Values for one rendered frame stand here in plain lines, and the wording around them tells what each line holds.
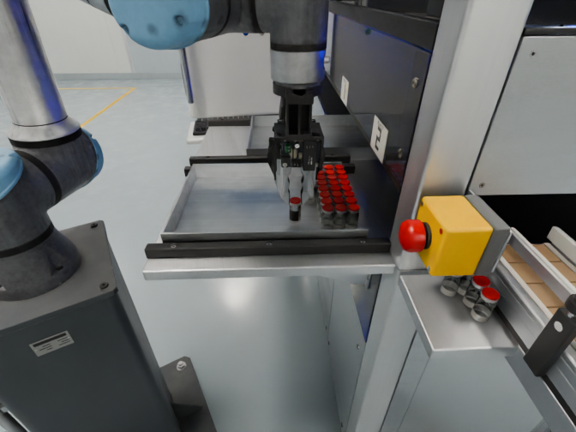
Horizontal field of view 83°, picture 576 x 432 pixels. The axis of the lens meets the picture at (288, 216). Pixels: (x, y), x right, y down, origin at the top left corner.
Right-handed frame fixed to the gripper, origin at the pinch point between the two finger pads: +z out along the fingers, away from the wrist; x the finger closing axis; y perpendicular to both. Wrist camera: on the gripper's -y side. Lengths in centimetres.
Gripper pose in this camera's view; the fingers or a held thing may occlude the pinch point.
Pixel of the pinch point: (295, 195)
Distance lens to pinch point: 59.4
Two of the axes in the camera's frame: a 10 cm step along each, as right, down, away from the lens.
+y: 0.3, 5.7, -8.2
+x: 10.0, -0.2, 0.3
